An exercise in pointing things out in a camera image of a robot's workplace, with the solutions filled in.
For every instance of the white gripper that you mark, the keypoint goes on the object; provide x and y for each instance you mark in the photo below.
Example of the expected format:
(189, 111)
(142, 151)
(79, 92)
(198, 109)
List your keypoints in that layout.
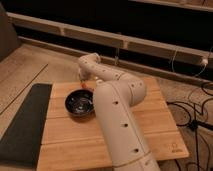
(83, 77)

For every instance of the red orange pepper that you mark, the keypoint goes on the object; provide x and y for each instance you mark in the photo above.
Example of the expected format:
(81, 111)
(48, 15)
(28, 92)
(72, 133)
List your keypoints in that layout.
(84, 85)

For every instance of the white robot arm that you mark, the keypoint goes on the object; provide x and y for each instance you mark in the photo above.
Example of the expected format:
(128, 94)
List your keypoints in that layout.
(115, 93)

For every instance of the dark ceramic bowl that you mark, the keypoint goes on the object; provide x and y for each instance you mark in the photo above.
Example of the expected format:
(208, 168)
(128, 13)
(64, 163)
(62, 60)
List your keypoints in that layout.
(79, 103)

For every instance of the wooden cutting board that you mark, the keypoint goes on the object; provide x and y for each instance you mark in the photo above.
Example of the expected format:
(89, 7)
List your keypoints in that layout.
(77, 145)

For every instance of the dark green mat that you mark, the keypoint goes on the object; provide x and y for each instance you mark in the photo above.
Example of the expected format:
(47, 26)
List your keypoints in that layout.
(21, 141)

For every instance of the white shelf rail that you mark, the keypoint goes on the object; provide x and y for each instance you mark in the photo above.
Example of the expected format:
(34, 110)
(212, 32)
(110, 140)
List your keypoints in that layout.
(139, 45)

